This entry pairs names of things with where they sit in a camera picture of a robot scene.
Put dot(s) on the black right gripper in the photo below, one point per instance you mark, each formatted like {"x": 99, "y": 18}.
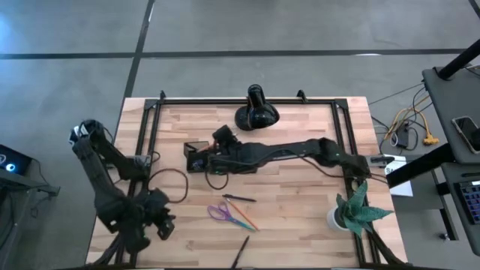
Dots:
{"x": 227, "y": 146}

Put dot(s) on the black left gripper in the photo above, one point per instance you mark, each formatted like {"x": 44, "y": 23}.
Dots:
{"x": 157, "y": 202}

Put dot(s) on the black pen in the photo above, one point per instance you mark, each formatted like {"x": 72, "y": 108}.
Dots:
{"x": 240, "y": 250}
{"x": 240, "y": 198}

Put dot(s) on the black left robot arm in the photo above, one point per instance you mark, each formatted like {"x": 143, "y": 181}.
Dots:
{"x": 101, "y": 180}

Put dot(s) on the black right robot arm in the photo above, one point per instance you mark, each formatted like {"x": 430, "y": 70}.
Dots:
{"x": 285, "y": 152}

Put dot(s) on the black desk lamp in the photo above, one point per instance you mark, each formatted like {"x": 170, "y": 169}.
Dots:
{"x": 258, "y": 112}

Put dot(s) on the black side stand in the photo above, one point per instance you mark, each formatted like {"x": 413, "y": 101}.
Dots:
{"x": 22, "y": 183}

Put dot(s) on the green plant white pot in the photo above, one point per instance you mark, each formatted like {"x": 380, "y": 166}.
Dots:
{"x": 354, "y": 213}

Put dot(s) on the black device blue light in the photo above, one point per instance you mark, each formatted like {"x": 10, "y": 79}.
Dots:
{"x": 18, "y": 159}

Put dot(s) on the black power adapter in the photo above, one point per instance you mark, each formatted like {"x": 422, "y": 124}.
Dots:
{"x": 403, "y": 137}

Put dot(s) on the white paper sheet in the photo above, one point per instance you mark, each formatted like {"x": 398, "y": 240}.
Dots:
{"x": 403, "y": 189}

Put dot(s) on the black desk beam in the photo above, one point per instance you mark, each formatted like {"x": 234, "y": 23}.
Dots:
{"x": 420, "y": 165}

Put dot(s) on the grey side desk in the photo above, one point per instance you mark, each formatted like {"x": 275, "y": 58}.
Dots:
{"x": 442, "y": 112}

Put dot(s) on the smartphone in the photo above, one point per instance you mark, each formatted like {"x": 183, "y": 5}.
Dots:
{"x": 467, "y": 131}

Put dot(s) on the black pole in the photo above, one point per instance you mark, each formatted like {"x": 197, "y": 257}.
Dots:
{"x": 459, "y": 62}

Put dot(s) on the backlit keyboard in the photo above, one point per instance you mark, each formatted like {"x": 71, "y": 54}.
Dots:
{"x": 472, "y": 202}

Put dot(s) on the black aluminium table frame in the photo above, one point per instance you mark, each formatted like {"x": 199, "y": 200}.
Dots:
{"x": 210, "y": 101}

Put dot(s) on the black frame clamp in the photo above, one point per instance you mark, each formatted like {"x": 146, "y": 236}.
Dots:
{"x": 302, "y": 96}
{"x": 162, "y": 95}

